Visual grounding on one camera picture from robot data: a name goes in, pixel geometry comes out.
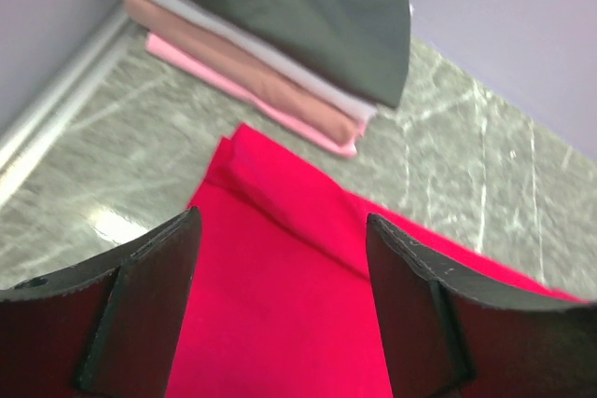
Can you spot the white folded shirt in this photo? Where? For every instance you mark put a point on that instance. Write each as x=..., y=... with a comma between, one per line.
x=351, y=105

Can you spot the crimson t shirt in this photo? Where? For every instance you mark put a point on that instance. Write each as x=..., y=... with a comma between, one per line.
x=282, y=303

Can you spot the tan folded shirt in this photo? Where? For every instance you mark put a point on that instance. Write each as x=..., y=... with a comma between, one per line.
x=246, y=71

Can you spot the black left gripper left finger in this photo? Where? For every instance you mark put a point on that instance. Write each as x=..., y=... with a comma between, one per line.
x=105, y=327

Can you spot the dark grey folded shirt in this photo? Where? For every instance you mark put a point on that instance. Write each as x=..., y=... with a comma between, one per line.
x=362, y=46

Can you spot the pink folded shirt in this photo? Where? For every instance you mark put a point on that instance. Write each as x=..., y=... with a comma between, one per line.
x=163, y=50

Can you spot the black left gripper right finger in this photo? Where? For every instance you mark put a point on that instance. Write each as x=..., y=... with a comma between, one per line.
x=450, y=331

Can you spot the aluminium frame rail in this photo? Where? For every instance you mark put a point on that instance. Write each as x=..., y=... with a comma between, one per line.
x=29, y=139

